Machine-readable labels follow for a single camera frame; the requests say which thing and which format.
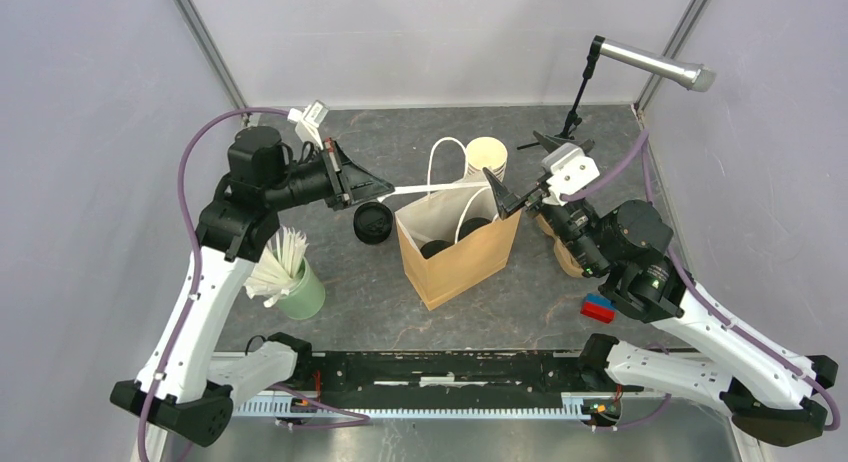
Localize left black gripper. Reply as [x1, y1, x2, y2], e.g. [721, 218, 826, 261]
[265, 138, 395, 211]

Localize single white straw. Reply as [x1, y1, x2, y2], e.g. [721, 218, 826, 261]
[379, 181, 490, 200]

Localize black coffee lid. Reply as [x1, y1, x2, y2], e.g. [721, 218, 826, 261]
[420, 240, 454, 259]
[457, 217, 492, 240]

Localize brown paper bag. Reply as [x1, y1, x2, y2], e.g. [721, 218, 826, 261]
[395, 137, 520, 310]

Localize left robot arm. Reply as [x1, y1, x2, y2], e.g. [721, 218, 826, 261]
[110, 126, 393, 447]

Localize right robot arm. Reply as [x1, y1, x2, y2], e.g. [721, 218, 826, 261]
[485, 143, 841, 447]

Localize stack of black lids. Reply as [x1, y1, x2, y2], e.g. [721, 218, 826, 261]
[353, 202, 394, 245]

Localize stack of white paper cups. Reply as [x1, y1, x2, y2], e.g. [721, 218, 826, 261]
[464, 136, 509, 181]

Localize brown pulp cup carrier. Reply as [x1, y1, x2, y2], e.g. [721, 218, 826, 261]
[535, 215, 583, 278]

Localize white wrapped straws bundle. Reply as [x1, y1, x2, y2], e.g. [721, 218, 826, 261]
[244, 227, 309, 308]

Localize green cup holder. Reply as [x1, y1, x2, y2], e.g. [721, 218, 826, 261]
[275, 259, 326, 320]

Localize black tripod stand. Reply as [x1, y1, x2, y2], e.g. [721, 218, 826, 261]
[516, 42, 603, 153]

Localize red and blue block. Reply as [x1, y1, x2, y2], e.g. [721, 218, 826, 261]
[580, 293, 616, 324]

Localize silver cylindrical lamp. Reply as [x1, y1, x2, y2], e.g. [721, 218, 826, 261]
[592, 36, 717, 92]

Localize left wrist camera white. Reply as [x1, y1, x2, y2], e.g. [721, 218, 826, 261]
[287, 100, 329, 151]

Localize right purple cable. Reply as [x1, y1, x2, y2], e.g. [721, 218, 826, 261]
[561, 127, 843, 432]

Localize purple cable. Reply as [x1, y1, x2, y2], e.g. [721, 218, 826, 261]
[561, 127, 843, 432]
[136, 107, 374, 462]

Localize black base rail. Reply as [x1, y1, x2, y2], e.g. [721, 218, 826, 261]
[283, 350, 620, 410]

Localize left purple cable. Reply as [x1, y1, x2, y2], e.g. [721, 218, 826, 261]
[136, 107, 374, 462]

